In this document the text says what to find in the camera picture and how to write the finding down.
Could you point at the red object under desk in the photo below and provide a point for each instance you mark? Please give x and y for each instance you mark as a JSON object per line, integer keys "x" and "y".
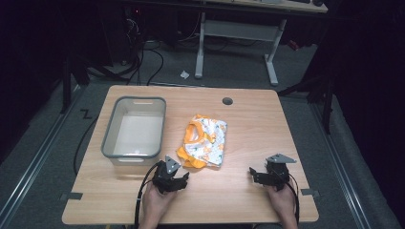
{"x": 293, "y": 45}

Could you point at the black metal stand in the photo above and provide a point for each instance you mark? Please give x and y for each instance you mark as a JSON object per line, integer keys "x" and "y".
{"x": 66, "y": 86}
{"x": 328, "y": 108}

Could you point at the white-framed desk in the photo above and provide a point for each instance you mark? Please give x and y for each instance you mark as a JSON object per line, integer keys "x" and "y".
{"x": 238, "y": 30}

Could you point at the metal floor rail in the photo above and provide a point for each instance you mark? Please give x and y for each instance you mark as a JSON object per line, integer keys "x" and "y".
{"x": 35, "y": 162}
{"x": 344, "y": 168}

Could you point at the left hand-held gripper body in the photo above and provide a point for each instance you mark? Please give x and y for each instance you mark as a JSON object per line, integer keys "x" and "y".
{"x": 165, "y": 181}

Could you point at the person's right hand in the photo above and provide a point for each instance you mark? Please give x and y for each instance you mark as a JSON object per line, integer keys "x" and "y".
{"x": 281, "y": 202}

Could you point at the grey table bracket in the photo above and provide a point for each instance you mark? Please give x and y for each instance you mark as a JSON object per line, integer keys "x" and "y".
{"x": 310, "y": 192}
{"x": 71, "y": 196}

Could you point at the white paper scrap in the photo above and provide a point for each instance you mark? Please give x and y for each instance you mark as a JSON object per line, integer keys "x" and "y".
{"x": 184, "y": 74}

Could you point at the orange and white printed shirt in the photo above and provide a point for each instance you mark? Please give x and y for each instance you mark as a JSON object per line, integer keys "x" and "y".
{"x": 205, "y": 143}

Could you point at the white bin with grey rim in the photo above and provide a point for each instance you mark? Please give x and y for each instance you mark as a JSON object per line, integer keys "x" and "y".
{"x": 137, "y": 136}

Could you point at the person's left hand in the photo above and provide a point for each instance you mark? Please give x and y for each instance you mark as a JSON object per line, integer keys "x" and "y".
{"x": 156, "y": 202}

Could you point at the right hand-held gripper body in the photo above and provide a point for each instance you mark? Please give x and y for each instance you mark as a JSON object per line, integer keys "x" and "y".
{"x": 277, "y": 175}

